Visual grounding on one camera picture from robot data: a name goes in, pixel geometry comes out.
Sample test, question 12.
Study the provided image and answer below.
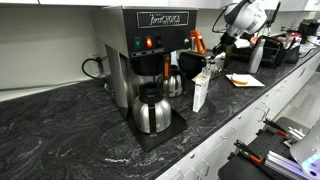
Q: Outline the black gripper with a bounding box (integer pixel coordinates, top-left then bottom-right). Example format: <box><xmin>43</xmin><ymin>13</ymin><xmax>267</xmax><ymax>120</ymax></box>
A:
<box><xmin>210</xmin><ymin>32</ymin><xmax>236</xmax><ymax>63</ymax></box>

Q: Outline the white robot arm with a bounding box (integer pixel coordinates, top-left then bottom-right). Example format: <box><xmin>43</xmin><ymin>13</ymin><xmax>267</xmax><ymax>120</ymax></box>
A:
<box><xmin>212</xmin><ymin>0</ymin><xmax>268</xmax><ymax>56</ymax></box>

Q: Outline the black and silver toaster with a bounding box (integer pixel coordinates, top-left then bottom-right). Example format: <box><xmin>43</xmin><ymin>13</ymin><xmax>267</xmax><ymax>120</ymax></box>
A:
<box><xmin>178</xmin><ymin>51</ymin><xmax>226</xmax><ymax>80</ymax></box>

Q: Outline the white paper carton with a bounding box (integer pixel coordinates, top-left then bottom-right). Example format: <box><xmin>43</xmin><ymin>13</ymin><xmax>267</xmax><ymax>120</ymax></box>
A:
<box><xmin>193</xmin><ymin>67</ymin><xmax>211</xmax><ymax>113</ymax></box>

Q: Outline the bread slice on plate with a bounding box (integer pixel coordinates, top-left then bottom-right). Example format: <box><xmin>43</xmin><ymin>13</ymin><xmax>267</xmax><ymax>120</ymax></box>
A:
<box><xmin>231</xmin><ymin>74</ymin><xmax>248</xmax><ymax>85</ymax></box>

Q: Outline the silver water bottle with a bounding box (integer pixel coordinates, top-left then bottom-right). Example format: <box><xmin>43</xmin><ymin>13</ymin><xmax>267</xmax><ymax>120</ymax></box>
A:
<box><xmin>248</xmin><ymin>39</ymin><xmax>265</xmax><ymax>74</ymax></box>

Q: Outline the white square plate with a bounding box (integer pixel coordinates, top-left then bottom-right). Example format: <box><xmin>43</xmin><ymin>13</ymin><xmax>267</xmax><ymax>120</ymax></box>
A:
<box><xmin>226</xmin><ymin>74</ymin><xmax>264</xmax><ymax>87</ymax></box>

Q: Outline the rear steel coffee carafe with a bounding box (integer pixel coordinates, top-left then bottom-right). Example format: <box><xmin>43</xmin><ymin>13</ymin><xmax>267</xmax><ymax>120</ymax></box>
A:
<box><xmin>157</xmin><ymin>65</ymin><xmax>183</xmax><ymax>98</ymax></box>

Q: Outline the steel coffee carafe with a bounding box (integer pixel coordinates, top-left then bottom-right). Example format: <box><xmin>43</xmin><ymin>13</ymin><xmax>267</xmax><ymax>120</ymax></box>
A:
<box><xmin>157</xmin><ymin>65</ymin><xmax>183</xmax><ymax>98</ymax></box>
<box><xmin>132</xmin><ymin>82</ymin><xmax>171</xmax><ymax>136</ymax></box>

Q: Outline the black steel coffee brewer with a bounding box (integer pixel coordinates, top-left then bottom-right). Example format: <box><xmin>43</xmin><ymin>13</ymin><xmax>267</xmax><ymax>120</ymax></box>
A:
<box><xmin>91</xmin><ymin>6</ymin><xmax>197</xmax><ymax>151</ymax></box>

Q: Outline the front steel coffee carafe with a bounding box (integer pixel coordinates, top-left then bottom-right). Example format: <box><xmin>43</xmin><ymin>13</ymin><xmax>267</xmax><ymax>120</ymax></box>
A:
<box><xmin>132</xmin><ymin>82</ymin><xmax>171</xmax><ymax>136</ymax></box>

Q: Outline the orange black clamp far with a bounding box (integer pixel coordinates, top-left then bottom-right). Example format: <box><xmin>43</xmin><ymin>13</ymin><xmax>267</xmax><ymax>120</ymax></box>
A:
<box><xmin>256</xmin><ymin>118</ymin><xmax>287</xmax><ymax>137</ymax></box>

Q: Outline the orange black clamp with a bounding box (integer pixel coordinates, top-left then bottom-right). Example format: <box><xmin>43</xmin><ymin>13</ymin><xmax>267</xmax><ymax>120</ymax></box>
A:
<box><xmin>256</xmin><ymin>118</ymin><xmax>287</xmax><ymax>137</ymax></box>
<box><xmin>227</xmin><ymin>140</ymin><xmax>263</xmax><ymax>164</ymax></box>

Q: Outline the black appliance far right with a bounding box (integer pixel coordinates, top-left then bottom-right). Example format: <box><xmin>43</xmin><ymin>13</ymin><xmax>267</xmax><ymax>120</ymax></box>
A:
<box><xmin>298</xmin><ymin>19</ymin><xmax>320</xmax><ymax>44</ymax></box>

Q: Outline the orange black clamp near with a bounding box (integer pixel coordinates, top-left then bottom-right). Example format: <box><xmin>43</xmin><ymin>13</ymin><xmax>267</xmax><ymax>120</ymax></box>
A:
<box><xmin>227</xmin><ymin>140</ymin><xmax>263</xmax><ymax>164</ymax></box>

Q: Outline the black perforated cart plate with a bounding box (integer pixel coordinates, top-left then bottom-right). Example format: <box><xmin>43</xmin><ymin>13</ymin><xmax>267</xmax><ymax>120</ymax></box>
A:
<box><xmin>218</xmin><ymin>131</ymin><xmax>293</xmax><ymax>180</ymax></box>

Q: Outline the white device lower right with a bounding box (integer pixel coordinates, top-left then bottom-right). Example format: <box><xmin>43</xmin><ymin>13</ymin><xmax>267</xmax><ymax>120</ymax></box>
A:
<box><xmin>290</xmin><ymin>120</ymin><xmax>320</xmax><ymax>180</ymax></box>

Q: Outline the black power cable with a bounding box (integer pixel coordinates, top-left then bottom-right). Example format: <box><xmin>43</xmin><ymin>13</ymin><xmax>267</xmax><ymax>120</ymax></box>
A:
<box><xmin>81</xmin><ymin>56</ymin><xmax>108</xmax><ymax>81</ymax></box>

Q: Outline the aluminium extrusion rail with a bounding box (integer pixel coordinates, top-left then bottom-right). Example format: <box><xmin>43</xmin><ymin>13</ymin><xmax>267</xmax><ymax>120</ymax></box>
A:
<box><xmin>264</xmin><ymin>151</ymin><xmax>310</xmax><ymax>180</ymax></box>

